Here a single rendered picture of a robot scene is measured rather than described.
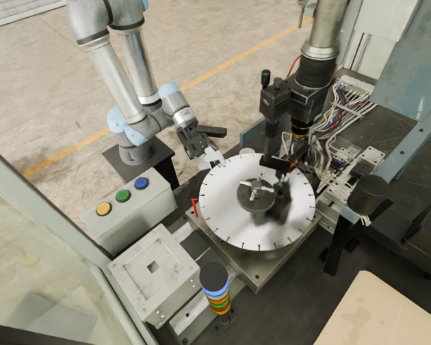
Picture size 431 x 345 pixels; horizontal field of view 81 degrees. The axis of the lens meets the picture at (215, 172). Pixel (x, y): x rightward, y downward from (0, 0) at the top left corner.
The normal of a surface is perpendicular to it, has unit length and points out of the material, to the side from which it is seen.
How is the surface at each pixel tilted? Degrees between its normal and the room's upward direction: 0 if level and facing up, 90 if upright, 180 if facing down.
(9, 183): 90
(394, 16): 90
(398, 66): 90
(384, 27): 90
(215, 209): 0
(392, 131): 0
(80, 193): 0
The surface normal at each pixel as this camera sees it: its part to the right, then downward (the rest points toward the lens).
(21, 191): 0.67, 0.55
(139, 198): -0.07, -0.62
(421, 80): -0.73, 0.56
